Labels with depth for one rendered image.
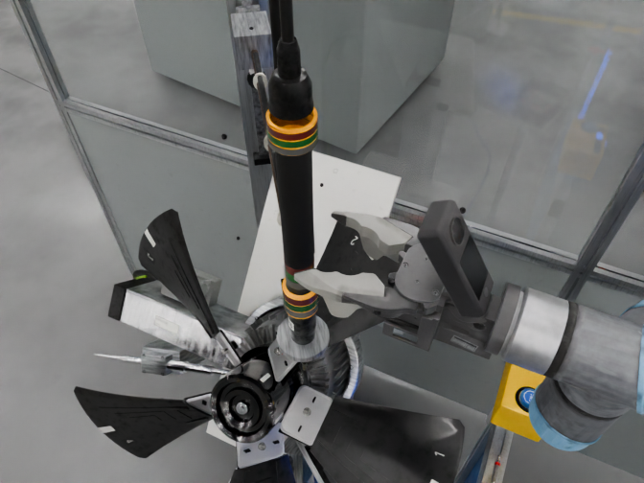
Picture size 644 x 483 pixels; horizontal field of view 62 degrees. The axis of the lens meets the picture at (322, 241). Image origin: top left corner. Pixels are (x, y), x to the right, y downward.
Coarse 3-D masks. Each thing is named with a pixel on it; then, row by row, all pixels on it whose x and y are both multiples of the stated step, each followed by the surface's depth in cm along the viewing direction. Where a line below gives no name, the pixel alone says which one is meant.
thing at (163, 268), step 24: (168, 216) 90; (144, 240) 99; (168, 240) 92; (144, 264) 105; (168, 264) 95; (192, 264) 89; (168, 288) 104; (192, 288) 92; (192, 312) 101; (216, 336) 96
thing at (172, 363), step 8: (128, 360) 111; (136, 360) 111; (168, 360) 109; (176, 360) 108; (168, 368) 108; (176, 368) 107; (184, 368) 107; (192, 368) 107; (200, 368) 106; (208, 368) 106; (216, 368) 106
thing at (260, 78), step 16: (272, 0) 46; (288, 0) 37; (272, 16) 47; (288, 16) 38; (272, 32) 48; (288, 32) 39; (272, 48) 50; (256, 64) 97; (256, 80) 95; (272, 160) 80
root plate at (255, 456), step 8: (280, 424) 98; (272, 432) 97; (264, 440) 96; (272, 440) 97; (280, 440) 98; (240, 448) 94; (256, 448) 95; (272, 448) 97; (280, 448) 98; (240, 456) 94; (248, 456) 95; (256, 456) 96; (264, 456) 96; (272, 456) 97; (240, 464) 94; (248, 464) 95
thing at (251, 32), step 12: (240, 12) 106; (252, 12) 105; (264, 12) 105; (240, 24) 103; (252, 24) 103; (264, 24) 103; (240, 36) 100; (252, 36) 100; (264, 36) 101; (240, 48) 101; (252, 48) 102; (264, 48) 102; (240, 60) 103; (264, 60) 104
